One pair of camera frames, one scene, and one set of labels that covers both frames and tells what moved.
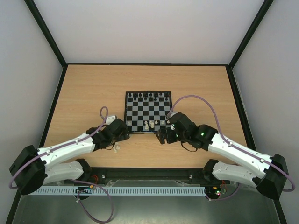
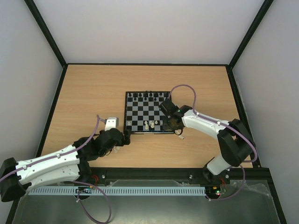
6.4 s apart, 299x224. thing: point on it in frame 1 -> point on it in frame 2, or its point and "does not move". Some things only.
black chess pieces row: x=147 y=96 does not move
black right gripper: x=165 y=136 -> x=165 y=107
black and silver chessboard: x=145 y=112 does not move
